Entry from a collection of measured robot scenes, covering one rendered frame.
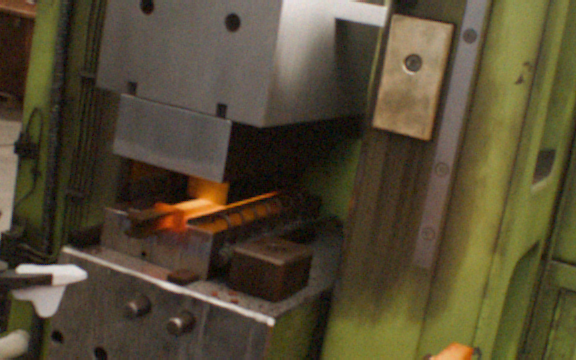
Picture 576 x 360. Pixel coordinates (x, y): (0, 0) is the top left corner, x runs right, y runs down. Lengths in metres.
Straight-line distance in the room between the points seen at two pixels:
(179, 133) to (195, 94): 0.07
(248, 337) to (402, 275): 0.27
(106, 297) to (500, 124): 0.65
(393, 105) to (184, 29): 0.33
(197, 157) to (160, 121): 0.08
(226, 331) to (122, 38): 0.47
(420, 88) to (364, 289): 0.33
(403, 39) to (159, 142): 0.40
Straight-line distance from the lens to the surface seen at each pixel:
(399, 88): 1.37
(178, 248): 1.42
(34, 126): 1.74
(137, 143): 1.43
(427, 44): 1.35
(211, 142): 1.36
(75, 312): 1.48
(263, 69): 1.32
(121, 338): 1.44
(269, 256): 1.35
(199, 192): 1.50
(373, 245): 1.43
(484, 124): 1.36
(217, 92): 1.35
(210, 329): 1.35
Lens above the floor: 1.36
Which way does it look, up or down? 12 degrees down
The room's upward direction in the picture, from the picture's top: 10 degrees clockwise
